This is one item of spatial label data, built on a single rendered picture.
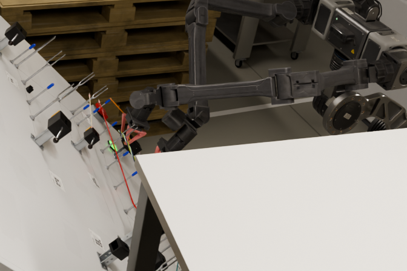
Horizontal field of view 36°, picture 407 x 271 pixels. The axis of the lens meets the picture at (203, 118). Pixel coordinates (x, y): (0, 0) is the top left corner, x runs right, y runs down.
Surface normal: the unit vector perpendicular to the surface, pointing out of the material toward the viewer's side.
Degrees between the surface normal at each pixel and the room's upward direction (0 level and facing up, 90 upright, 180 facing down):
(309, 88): 67
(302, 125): 0
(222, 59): 0
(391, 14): 90
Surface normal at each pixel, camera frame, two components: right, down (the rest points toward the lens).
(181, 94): -0.33, 0.12
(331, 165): 0.18, -0.81
